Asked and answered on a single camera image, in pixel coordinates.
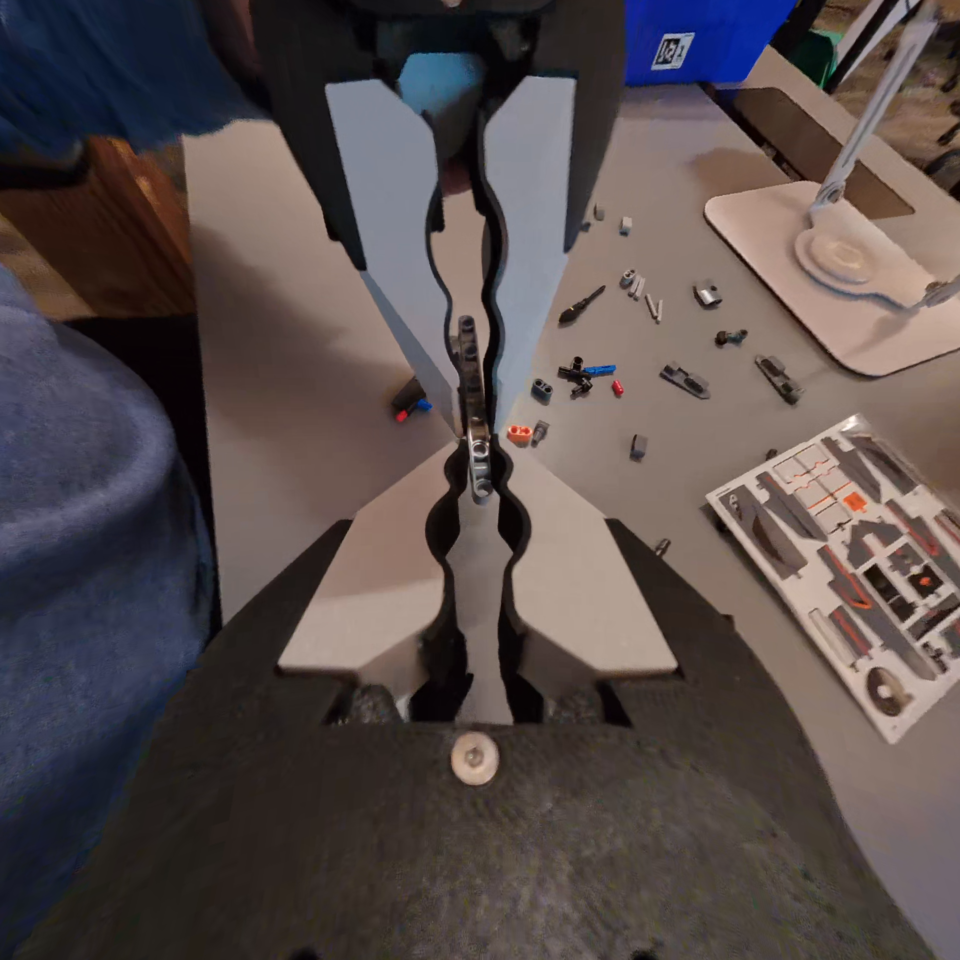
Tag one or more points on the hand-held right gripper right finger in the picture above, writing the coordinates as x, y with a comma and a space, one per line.
592, 600

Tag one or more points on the orange lego connector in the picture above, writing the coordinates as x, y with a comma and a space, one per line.
517, 433

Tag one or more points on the light grey lego beam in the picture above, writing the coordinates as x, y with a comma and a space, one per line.
480, 465

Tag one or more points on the black lego beam assembly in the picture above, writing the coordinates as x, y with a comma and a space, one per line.
409, 394

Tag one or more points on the black lego axle with connector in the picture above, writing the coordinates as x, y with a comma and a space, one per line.
579, 307

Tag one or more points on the grey lego slope brick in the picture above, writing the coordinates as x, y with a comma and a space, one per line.
639, 446

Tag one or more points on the grey lego axle connector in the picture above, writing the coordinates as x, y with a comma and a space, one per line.
540, 433

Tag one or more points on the dark grey two-hole lego beam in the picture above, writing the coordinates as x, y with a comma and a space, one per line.
541, 390

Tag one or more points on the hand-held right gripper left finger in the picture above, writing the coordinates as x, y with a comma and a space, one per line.
360, 600

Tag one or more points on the blue bin with tag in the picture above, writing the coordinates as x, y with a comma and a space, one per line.
735, 37

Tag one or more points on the lego sticker sheet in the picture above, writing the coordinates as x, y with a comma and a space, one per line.
840, 570

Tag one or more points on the dark grey lego wedge panel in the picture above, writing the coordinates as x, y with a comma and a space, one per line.
686, 380
780, 377

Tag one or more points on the black and teal lego pin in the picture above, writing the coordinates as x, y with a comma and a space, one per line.
729, 337

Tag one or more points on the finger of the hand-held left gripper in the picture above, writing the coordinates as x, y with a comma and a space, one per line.
382, 195
532, 195

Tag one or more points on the wooden cabinet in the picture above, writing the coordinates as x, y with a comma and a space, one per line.
112, 240

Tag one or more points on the grey curved lego piece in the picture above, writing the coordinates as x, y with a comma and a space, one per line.
706, 294

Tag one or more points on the black lego pin connector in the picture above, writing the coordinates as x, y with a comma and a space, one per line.
581, 386
574, 367

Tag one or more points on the person's blue clothing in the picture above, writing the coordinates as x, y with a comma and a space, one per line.
90, 525

